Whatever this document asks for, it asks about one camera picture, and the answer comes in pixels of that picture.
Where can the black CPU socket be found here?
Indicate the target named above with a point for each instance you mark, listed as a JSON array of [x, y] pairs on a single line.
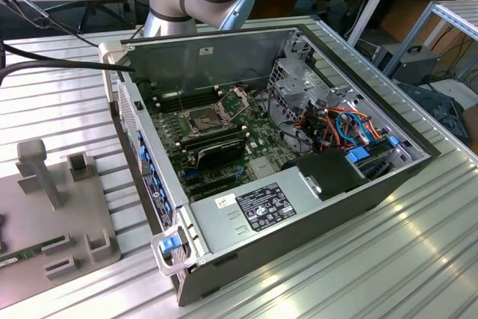
[[203, 121]]

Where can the black RAM slot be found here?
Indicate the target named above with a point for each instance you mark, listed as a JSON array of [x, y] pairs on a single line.
[[216, 133], [218, 139], [172, 104], [170, 94]]

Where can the green motherboard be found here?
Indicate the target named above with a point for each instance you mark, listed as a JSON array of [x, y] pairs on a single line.
[[261, 136]]

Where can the black graphics card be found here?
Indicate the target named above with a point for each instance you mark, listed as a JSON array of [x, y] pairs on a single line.
[[220, 154]]

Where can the silver chipset heatsink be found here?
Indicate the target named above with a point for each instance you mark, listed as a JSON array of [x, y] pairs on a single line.
[[260, 167]]

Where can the black expansion slot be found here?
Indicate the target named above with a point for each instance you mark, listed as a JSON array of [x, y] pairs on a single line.
[[207, 190], [213, 181]]

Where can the blue expansion slot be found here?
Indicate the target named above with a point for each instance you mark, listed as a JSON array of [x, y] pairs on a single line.
[[190, 175]]

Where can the silver drive cage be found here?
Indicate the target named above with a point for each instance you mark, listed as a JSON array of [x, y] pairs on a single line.
[[298, 89]]

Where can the silver power supply unit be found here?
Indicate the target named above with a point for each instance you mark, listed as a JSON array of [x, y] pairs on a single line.
[[220, 229]]

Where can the blue disk carrier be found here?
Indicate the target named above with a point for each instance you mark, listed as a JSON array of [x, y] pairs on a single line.
[[356, 156]]

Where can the grey open PC case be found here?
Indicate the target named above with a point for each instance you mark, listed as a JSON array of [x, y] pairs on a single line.
[[298, 244]]

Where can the blue case latch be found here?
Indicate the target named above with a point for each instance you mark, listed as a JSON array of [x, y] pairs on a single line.
[[168, 244]]

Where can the silver disk bay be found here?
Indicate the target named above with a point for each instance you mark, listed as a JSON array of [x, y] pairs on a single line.
[[381, 164]]

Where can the small blue drive latch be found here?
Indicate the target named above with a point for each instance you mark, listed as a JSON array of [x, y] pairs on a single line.
[[393, 140]]

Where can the dark tinted plastic bin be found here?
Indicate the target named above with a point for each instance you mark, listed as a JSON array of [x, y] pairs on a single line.
[[429, 102]]

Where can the black office chair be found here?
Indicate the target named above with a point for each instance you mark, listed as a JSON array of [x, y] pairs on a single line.
[[86, 5]]

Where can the brown cardboard sheet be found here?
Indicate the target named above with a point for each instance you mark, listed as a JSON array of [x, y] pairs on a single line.
[[403, 16]]

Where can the grey parts rack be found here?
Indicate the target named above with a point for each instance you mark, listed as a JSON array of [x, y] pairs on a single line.
[[37, 214]]

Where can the brown cardboard box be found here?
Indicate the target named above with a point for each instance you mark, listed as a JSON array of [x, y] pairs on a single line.
[[471, 121]]

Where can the green RAM stick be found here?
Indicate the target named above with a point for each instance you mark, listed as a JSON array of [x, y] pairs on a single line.
[[33, 250]]

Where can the aluminium frame shelf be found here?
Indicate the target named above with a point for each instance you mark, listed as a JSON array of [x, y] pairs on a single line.
[[459, 20]]

